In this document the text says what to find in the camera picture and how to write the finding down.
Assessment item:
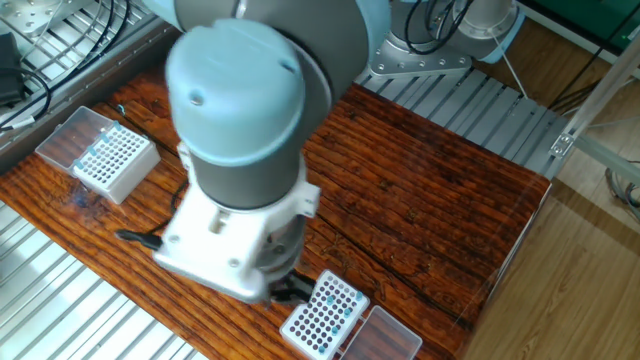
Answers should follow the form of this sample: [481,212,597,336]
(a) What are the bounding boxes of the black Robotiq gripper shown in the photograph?
[270,272,317,306]

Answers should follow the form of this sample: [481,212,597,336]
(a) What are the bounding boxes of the white pipette tip rack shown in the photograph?
[278,268,372,360]
[69,122,162,206]

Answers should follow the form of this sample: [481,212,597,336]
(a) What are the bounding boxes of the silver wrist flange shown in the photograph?
[254,219,307,281]

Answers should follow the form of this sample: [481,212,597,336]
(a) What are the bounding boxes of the clear plastic rack lid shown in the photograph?
[339,304,424,360]
[33,105,114,174]

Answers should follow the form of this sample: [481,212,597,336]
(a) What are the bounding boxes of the black power adapter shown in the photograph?
[0,32,26,106]

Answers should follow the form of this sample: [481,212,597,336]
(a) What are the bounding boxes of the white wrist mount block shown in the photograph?
[152,142,321,305]

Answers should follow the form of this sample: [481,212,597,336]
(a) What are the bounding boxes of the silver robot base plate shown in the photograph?
[368,39,474,79]

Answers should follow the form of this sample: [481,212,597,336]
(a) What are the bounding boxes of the black base cable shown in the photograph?
[403,0,474,56]

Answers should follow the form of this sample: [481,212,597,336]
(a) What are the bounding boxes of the white cable tie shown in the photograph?
[492,32,530,100]

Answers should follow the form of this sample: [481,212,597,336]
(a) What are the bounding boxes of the aluminium frame crossbar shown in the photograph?
[574,133,640,187]

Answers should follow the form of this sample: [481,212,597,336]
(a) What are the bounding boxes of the grey coiled cables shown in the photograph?
[603,159,640,224]

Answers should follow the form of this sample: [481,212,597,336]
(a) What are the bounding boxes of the thin black floor cable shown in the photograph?
[548,44,606,114]

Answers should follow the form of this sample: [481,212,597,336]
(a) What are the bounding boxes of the aluminium frame post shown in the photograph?
[547,32,640,161]

